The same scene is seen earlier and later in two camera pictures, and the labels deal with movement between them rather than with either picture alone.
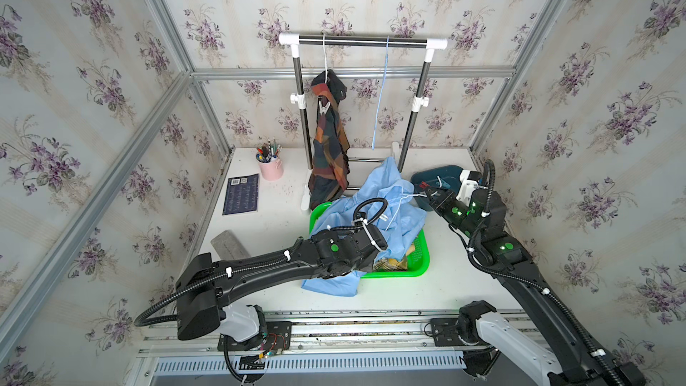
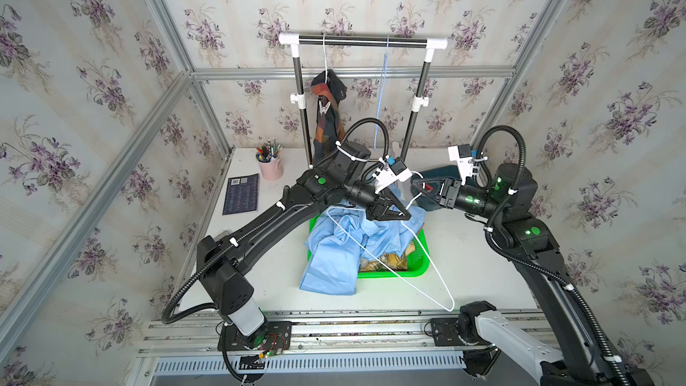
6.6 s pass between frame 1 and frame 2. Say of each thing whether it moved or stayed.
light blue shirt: moved
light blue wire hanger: stayed
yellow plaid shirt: stayed
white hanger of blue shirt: moved
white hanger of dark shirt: stayed
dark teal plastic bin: stayed
